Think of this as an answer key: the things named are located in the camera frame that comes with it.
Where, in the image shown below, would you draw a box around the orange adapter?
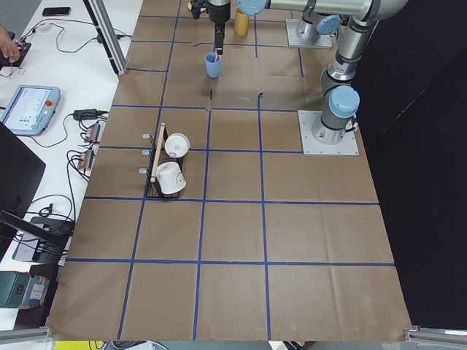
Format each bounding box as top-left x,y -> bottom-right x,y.
78,148 -> 94,174
84,122 -> 101,143

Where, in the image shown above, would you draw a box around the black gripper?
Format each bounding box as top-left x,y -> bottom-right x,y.
207,0 -> 231,55

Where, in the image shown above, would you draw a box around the light blue plastic cup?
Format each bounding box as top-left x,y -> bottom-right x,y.
204,52 -> 222,79

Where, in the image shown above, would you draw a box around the orange adapter upper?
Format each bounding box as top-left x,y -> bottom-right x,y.
84,122 -> 101,143

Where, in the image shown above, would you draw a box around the black smartphone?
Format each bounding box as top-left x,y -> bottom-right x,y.
42,7 -> 71,17

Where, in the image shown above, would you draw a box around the green device box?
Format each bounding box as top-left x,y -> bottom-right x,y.
1,271 -> 50,309

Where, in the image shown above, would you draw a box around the white cup upper rack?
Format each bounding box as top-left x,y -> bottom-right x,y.
164,133 -> 190,158

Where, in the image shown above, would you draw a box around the white cup rack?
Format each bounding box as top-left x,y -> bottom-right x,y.
156,162 -> 187,195
164,133 -> 190,158

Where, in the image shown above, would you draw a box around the aluminium frame post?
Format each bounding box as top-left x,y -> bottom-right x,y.
83,0 -> 127,76

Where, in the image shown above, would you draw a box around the black power brick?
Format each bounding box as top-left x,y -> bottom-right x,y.
72,109 -> 98,121

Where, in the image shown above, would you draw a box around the teach pendant tablet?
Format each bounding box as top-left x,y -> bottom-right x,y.
1,85 -> 61,136

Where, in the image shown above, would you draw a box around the tan cylindrical chopstick holder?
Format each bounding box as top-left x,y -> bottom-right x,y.
234,7 -> 250,36

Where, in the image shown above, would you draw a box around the black wire cup rack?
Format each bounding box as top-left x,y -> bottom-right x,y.
139,122 -> 190,199

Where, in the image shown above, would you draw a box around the silver aluminium base plate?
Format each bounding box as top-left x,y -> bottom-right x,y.
285,19 -> 333,50

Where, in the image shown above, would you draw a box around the black monitor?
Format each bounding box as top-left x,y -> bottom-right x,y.
1,125 -> 45,256

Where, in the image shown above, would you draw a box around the white cup lower rack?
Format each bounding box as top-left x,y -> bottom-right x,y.
156,162 -> 187,195

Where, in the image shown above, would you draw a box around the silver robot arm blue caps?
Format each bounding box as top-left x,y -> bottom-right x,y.
238,1 -> 406,145

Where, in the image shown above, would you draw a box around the grey docking hub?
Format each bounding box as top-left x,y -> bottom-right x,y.
12,238 -> 39,262

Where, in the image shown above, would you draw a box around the person hand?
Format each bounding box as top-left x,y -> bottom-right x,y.
0,25 -> 20,63

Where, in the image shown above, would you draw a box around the orange adapter lower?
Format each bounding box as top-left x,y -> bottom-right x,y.
78,148 -> 94,174

